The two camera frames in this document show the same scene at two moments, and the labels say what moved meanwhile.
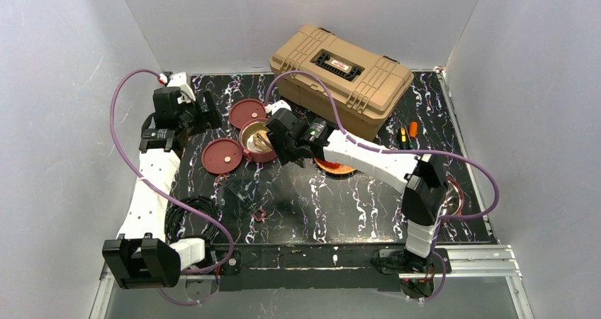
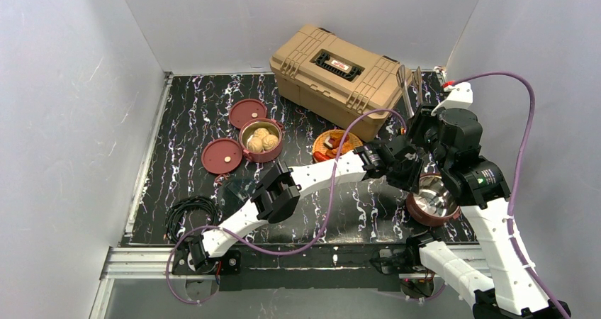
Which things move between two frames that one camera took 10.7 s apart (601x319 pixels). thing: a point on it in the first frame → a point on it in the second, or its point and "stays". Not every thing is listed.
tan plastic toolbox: x=364 y=84 stays
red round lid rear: x=243 y=110 stays
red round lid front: x=221 y=156 stays
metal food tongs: x=264 y=140 → x=417 y=81
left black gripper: x=206 y=111 → x=406 y=165
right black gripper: x=279 y=135 → x=419 y=121
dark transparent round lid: x=239 y=198 stays
